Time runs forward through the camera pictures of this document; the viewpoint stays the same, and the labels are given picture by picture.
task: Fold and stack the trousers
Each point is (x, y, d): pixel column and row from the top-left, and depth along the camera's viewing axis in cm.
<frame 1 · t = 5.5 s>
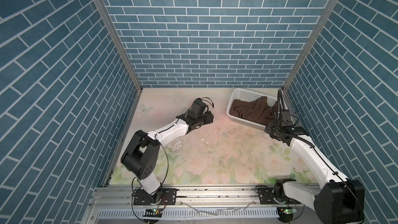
left hand: (212, 116, 90), fingers open
right hand: (268, 125, 85), fingers closed
white plastic laundry basket: (246, 95, 110), point 7 cm above the table
brown trousers: (258, 110, 99), point 10 cm above the table

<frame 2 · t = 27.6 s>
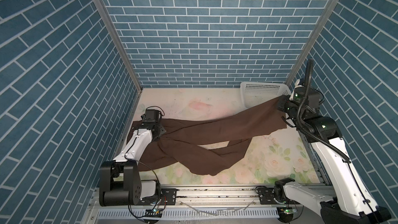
left hand: (161, 130, 88), fingers open
right hand: (281, 94, 67), fingers closed
white plastic laundry basket: (254, 93, 118), point 3 cm above the table
brown trousers: (203, 145, 92), on the table

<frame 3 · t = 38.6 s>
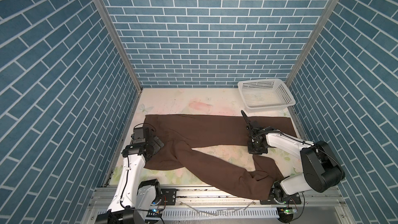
left hand: (156, 147, 82), fingers open
right hand: (251, 150, 89), fingers closed
brown trousers: (258, 175, 78), point 5 cm above the table
the other named things where they were.

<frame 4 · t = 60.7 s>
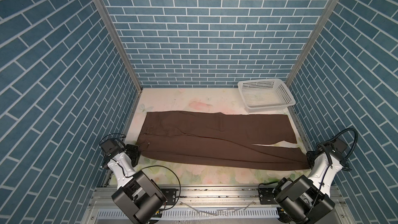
left hand: (139, 147, 83), fingers closed
right hand: (313, 160, 77), fingers closed
brown trousers: (212, 139, 91), point 4 cm above the table
the other named things where they were.

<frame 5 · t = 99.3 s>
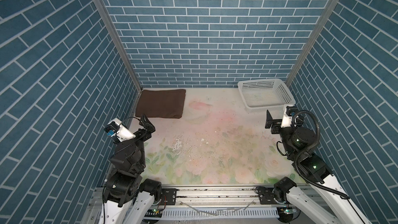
left hand: (139, 118, 62), fingers open
right hand: (277, 109, 66), fingers open
brown trousers: (160, 103, 113), on the table
the other named things where they were.

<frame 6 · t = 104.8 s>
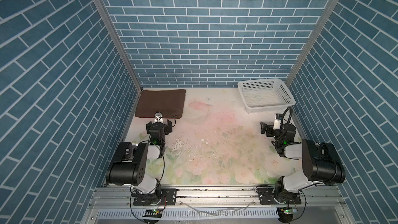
left hand: (160, 120, 93), fingers open
right hand: (269, 120, 94), fingers open
the named things where they were.

